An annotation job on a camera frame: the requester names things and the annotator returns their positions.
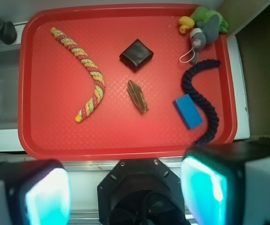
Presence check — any grey plush mouse toy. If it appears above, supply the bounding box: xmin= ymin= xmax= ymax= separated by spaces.
xmin=179 ymin=15 xmax=219 ymax=65

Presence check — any multicolored twisted rope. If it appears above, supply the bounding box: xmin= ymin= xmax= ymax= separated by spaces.
xmin=50 ymin=27 xmax=106 ymax=123

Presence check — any blue rectangular block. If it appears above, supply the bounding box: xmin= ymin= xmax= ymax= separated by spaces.
xmin=173 ymin=94 xmax=203 ymax=129

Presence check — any brown wood bark piece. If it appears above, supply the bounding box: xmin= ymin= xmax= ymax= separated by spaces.
xmin=127 ymin=80 xmax=149 ymax=113

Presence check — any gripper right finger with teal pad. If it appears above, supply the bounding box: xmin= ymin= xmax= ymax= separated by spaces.
xmin=180 ymin=142 xmax=270 ymax=225

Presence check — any metal sink basin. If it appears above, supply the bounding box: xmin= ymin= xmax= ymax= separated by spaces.
xmin=0 ymin=45 xmax=20 ymax=130

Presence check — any yellow rubber duck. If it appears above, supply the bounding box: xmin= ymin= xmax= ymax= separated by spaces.
xmin=178 ymin=16 xmax=195 ymax=34

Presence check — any red plastic tray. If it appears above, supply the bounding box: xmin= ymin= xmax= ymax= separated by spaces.
xmin=17 ymin=3 xmax=238 ymax=161

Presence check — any black leather wallet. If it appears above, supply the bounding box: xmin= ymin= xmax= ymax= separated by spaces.
xmin=119 ymin=39 xmax=154 ymax=72

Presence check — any green plush toy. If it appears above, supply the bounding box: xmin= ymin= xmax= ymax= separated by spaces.
xmin=190 ymin=6 xmax=229 ymax=33

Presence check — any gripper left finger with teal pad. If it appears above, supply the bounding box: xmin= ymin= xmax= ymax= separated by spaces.
xmin=0 ymin=159 xmax=72 ymax=225

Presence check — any dark navy rope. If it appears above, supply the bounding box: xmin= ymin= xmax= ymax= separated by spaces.
xmin=182 ymin=60 xmax=221 ymax=146

